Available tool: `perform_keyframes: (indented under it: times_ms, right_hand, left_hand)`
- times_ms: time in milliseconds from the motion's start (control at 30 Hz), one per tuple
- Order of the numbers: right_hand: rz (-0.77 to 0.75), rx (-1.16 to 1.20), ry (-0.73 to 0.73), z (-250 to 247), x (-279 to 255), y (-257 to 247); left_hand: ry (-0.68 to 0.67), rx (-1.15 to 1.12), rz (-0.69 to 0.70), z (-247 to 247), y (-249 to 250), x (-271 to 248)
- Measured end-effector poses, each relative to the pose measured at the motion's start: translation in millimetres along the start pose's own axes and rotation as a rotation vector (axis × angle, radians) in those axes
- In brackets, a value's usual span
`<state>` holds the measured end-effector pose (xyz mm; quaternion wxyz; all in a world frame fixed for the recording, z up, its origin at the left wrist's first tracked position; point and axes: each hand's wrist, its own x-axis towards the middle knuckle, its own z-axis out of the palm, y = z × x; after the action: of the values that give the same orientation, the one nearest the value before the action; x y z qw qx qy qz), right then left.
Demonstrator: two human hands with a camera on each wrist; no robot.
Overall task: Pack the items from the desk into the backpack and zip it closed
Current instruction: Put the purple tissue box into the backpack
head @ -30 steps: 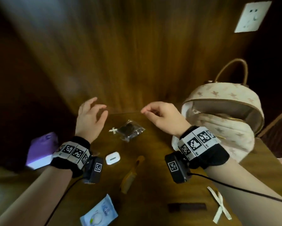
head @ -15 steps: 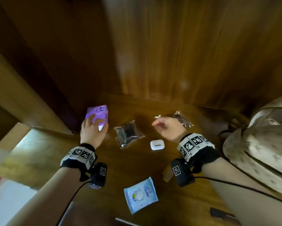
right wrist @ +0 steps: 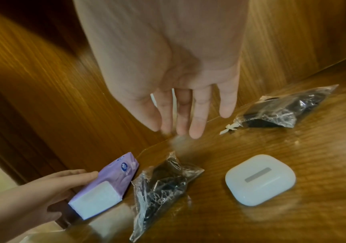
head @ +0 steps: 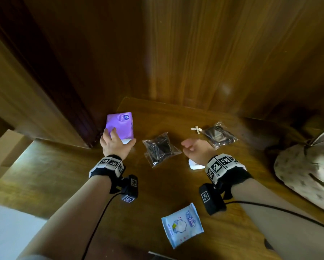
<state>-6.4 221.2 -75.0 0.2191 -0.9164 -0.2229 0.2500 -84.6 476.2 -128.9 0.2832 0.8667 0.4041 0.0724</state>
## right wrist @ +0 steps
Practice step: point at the person's left hand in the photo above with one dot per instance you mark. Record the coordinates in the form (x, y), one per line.
(19, 208)

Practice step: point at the person's right hand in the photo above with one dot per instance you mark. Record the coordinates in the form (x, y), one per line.
(167, 47)

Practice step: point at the purple tissue pack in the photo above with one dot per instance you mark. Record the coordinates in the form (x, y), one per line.
(107, 187)

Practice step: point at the small white ribbon cross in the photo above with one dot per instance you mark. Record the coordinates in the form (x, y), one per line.
(229, 128)

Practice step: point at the clear bag with dark contents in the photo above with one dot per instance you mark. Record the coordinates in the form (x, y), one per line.
(281, 109)

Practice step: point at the large crinkled bag black contents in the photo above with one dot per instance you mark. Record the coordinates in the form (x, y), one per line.
(158, 189)

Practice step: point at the white oval object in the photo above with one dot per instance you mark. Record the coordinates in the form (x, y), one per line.
(260, 182)

